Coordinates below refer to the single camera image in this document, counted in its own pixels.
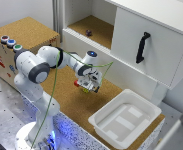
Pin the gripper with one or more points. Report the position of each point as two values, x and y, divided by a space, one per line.
91 78

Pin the yellow block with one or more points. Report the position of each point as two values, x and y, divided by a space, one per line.
86 90

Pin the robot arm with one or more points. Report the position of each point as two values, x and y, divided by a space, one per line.
27 63

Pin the purple block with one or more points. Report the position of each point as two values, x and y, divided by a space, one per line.
88 32

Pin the white cabinet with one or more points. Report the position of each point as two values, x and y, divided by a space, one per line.
91 50

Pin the white plastic box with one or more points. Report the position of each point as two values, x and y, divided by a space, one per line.
124 120

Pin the white sliding door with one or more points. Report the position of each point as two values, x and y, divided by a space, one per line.
157 46

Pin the green button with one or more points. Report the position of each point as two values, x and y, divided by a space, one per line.
17 47

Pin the blue button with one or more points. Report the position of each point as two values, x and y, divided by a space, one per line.
11 42

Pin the red button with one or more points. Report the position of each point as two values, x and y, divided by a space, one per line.
4 39

